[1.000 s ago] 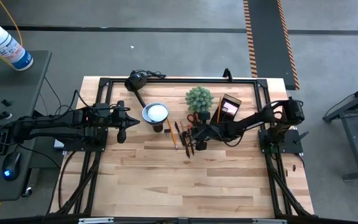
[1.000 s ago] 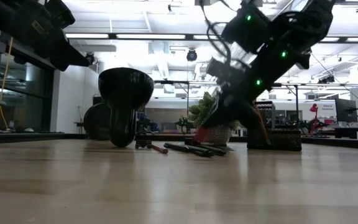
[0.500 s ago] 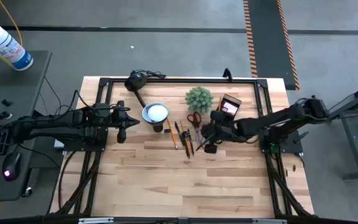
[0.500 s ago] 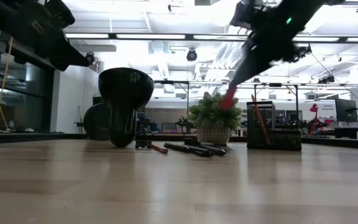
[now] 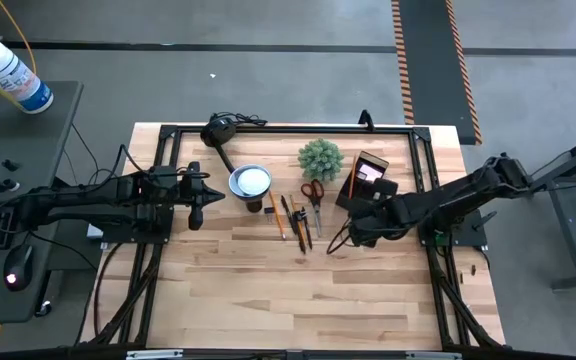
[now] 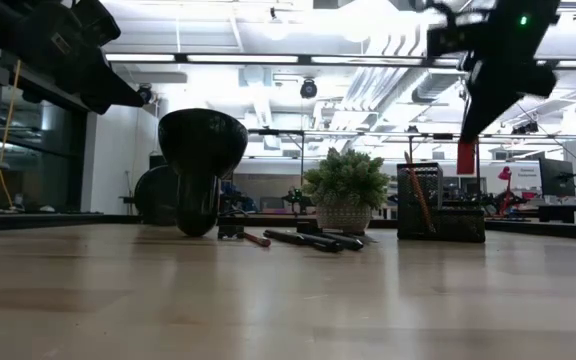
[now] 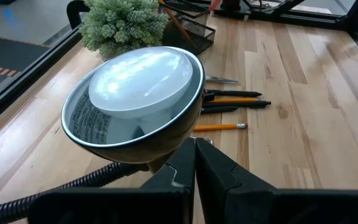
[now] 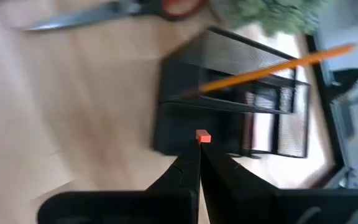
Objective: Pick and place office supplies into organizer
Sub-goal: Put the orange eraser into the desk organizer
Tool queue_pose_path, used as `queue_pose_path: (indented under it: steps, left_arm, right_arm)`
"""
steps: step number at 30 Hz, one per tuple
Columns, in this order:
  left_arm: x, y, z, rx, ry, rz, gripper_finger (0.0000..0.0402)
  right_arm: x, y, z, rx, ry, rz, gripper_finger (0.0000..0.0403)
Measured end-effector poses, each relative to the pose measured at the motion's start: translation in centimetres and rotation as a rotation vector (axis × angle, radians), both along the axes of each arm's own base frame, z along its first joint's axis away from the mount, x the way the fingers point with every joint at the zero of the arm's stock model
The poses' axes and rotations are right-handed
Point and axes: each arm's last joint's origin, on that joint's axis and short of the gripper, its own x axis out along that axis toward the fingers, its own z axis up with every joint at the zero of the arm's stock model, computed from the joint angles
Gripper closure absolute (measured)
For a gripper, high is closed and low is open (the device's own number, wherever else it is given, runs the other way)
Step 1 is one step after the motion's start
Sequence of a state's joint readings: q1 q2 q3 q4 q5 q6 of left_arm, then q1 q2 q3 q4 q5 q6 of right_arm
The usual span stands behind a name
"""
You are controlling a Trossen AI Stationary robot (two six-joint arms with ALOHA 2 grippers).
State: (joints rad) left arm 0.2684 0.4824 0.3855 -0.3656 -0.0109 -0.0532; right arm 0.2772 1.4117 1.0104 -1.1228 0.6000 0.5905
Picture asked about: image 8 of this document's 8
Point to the black bracket clamp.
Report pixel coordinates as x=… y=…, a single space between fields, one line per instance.
x=348 y=79

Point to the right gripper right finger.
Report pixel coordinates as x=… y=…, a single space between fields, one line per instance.
x=228 y=193

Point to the black mesh desk organizer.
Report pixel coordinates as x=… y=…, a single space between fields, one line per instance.
x=191 y=124

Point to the small red eraser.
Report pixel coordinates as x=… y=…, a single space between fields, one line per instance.
x=204 y=137

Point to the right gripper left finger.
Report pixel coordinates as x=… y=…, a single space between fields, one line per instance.
x=182 y=186

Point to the green potted plant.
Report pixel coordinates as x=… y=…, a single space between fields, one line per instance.
x=272 y=15

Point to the yellow pencil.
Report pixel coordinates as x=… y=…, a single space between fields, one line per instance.
x=275 y=68

